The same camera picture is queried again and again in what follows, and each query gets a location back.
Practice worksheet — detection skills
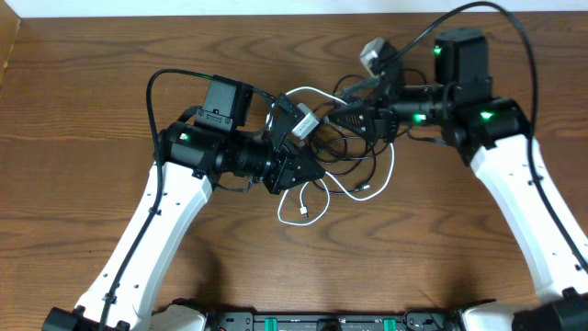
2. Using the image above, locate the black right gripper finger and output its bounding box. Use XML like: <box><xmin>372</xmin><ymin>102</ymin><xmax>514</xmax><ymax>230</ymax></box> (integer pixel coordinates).
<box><xmin>328</xmin><ymin>101</ymin><xmax>378</xmax><ymax>138</ymax></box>
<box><xmin>342</xmin><ymin>77</ymin><xmax>380</xmax><ymax>99</ymax></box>

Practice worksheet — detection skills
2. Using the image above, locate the white cable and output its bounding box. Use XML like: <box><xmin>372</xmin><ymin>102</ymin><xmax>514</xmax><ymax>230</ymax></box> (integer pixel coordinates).
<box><xmin>265</xmin><ymin>86</ymin><xmax>396</xmax><ymax>227</ymax></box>

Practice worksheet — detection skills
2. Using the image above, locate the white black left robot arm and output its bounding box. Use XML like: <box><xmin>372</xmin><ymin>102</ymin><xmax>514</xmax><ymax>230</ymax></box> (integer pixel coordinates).
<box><xmin>42</xmin><ymin>75</ymin><xmax>324</xmax><ymax>330</ymax></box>

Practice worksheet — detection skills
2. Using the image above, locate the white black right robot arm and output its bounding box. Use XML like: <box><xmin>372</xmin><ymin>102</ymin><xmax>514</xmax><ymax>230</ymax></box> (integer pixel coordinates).
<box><xmin>329</xmin><ymin>28</ymin><xmax>587</xmax><ymax>330</ymax></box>

